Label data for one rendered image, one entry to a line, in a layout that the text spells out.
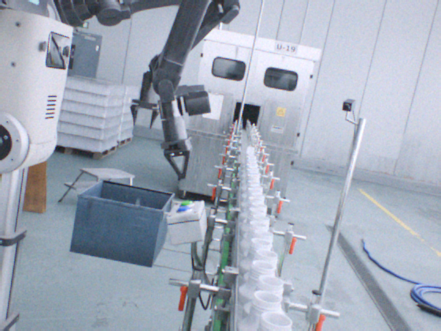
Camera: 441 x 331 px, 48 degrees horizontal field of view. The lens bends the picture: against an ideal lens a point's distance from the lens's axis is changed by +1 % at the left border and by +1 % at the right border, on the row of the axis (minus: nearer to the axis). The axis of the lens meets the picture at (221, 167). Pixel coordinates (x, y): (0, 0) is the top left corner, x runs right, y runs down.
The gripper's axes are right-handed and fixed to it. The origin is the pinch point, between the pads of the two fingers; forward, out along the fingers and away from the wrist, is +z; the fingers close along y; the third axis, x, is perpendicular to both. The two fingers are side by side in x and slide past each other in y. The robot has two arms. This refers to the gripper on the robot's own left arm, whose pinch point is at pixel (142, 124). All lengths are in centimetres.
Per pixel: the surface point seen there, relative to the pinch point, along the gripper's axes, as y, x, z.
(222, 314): -38, 109, 16
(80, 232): 13.0, 16.8, 40.8
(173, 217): -24, 77, 11
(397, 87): -383, -956, -82
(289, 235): -54, 65, 13
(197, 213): -30, 77, 9
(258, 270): -42, 118, 4
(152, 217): -11.8, 16.8, 30.5
